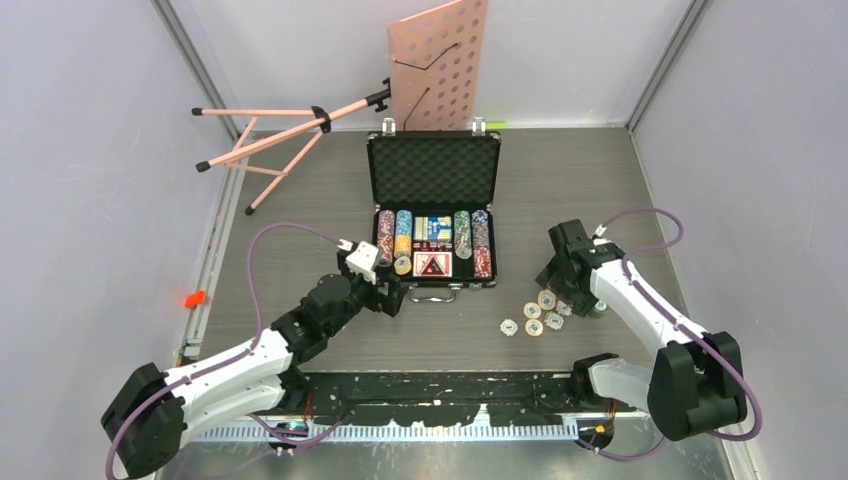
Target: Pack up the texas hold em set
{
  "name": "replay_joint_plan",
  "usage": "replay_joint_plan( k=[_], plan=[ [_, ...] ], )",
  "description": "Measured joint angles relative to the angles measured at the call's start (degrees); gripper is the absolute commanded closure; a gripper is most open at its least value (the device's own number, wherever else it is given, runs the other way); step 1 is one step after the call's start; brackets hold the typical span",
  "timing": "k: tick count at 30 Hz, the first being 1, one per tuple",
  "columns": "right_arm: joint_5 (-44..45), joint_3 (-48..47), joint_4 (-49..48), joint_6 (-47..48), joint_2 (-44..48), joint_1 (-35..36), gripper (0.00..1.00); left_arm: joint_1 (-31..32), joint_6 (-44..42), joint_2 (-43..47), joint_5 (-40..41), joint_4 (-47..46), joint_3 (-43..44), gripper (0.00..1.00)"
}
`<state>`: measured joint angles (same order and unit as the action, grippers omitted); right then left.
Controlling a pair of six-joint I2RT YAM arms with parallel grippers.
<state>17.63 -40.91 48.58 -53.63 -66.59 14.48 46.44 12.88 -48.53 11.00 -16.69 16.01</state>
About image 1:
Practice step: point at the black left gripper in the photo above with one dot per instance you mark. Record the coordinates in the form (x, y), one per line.
(390, 300)

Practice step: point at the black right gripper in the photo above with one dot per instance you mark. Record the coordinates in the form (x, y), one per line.
(582, 302)

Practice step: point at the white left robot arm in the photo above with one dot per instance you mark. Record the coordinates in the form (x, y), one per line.
(157, 412)

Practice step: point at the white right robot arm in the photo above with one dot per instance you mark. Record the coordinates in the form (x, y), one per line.
(695, 384)

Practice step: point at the blue Texas Hold'em card deck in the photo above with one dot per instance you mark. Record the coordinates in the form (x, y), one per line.
(418, 229)

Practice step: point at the lone yellow chip in case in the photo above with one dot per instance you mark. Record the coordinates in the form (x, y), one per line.
(403, 265)

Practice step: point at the pile of loose poker chips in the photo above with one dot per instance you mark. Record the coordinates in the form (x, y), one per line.
(547, 312)

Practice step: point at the red backed card deck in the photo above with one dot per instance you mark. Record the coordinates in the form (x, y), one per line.
(446, 258)

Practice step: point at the triangular all in button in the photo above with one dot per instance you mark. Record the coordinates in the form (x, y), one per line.
(429, 266)

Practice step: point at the yellow chip stack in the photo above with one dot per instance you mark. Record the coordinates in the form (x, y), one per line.
(402, 246)

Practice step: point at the dark red chip stack left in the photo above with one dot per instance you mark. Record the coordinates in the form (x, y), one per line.
(385, 245)

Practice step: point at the light blue chip stack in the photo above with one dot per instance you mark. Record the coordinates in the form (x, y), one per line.
(404, 223)

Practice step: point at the purple poker chip stack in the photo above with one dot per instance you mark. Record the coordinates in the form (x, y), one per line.
(386, 224)

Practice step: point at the red chip stack right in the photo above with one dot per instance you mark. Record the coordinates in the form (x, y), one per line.
(482, 262)

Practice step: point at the blue orange chip stack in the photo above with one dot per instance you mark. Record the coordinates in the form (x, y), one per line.
(480, 229)

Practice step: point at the green chip stack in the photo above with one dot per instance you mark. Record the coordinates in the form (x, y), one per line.
(463, 245)

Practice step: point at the black aluminium poker case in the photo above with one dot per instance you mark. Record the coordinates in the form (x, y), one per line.
(436, 174)

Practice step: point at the pink perforated music stand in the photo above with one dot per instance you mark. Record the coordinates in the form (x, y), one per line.
(434, 59)

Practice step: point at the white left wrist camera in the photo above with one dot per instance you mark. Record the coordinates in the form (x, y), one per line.
(359, 258)

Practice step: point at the orange clip on rail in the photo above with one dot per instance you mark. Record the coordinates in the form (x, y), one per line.
(194, 299)

